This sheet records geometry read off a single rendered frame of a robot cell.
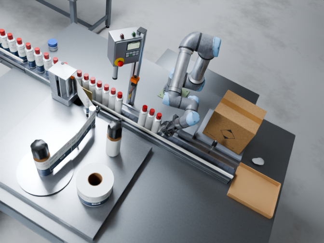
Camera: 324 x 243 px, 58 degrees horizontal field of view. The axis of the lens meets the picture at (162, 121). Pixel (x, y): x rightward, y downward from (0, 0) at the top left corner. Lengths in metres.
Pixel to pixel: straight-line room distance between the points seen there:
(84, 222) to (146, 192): 0.40
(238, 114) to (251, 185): 0.48
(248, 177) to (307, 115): 2.12
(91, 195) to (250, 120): 1.09
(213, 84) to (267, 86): 1.67
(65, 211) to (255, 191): 1.20
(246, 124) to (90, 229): 1.12
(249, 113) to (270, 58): 2.60
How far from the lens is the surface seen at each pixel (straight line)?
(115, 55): 1.70
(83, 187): 1.63
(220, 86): 2.53
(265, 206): 2.08
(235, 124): 1.94
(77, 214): 1.73
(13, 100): 2.24
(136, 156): 1.88
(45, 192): 1.78
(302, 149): 3.69
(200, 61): 1.95
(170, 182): 1.90
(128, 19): 4.36
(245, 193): 2.04
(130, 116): 2.05
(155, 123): 1.87
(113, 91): 1.91
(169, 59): 2.59
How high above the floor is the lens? 2.52
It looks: 53 degrees down
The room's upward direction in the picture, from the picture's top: 18 degrees clockwise
